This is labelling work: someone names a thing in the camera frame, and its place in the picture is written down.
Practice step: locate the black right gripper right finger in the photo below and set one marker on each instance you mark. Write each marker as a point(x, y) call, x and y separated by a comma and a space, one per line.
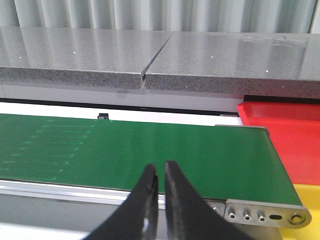
point(188, 216)

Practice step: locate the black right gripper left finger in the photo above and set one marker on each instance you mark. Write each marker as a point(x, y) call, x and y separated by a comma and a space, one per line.
point(137, 217)

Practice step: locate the green conveyor belt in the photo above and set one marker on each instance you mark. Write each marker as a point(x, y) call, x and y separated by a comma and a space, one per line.
point(221, 162)

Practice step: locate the yellow plastic tray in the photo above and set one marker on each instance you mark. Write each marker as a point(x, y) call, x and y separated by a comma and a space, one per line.
point(310, 197)

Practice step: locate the red plastic tray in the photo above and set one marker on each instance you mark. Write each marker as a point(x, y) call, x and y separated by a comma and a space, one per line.
point(294, 129)

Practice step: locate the grey stone slab right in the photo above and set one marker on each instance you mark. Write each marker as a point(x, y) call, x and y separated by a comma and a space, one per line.
point(261, 64)

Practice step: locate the grey stone slab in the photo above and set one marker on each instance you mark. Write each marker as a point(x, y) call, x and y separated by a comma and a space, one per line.
point(261, 64)
point(82, 57)

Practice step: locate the grey stone slab left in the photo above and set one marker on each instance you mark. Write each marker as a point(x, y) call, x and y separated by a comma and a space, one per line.
point(82, 57)

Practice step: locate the white corrugated curtain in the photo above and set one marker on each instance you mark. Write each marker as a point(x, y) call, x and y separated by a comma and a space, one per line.
point(257, 16)

